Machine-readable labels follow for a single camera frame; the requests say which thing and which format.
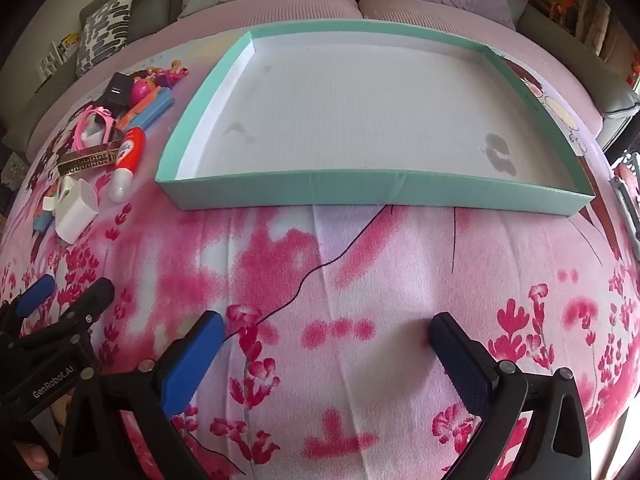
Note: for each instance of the orange blue toy knife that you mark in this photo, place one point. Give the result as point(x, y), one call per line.
point(123, 122)
point(160, 104)

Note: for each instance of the black usb charger cube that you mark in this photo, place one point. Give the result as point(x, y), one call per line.
point(117, 93)

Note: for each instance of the white hair claw clip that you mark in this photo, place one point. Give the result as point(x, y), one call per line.
point(56, 193)

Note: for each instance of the person left hand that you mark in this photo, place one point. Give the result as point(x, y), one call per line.
point(34, 456)

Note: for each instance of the gold black patterned lighter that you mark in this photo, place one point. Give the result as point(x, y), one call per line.
point(88, 158)

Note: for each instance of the pink brown toy puppy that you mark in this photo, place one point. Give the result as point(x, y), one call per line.
point(145, 81)

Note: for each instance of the red white glue bottle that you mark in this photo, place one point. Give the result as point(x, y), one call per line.
point(126, 164)

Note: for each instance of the white magazine rack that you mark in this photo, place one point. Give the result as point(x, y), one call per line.
point(58, 54)

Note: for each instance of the cartoon printed bed sheet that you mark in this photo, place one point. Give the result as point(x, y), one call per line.
point(327, 373)

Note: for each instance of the pink sofa seat cover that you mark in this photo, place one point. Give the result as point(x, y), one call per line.
point(247, 13)

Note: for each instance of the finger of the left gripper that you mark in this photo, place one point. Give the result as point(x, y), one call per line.
point(13, 312)
point(83, 312)

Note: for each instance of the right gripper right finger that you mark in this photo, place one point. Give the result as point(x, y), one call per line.
point(555, 443)

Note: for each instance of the pink smartwatch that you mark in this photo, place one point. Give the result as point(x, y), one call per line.
point(94, 127)

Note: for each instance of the silver folding tool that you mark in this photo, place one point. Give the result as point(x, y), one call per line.
point(624, 184)

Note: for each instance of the black white patterned pillow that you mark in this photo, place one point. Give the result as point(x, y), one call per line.
point(104, 34)

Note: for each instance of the white usb charger plug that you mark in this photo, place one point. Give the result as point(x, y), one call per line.
point(76, 208)

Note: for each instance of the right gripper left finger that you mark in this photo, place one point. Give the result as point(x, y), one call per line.
point(95, 441)

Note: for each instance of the grey sofa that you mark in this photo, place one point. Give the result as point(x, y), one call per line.
point(615, 101)

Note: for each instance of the teal shallow cardboard box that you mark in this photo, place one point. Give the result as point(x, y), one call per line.
point(368, 113)

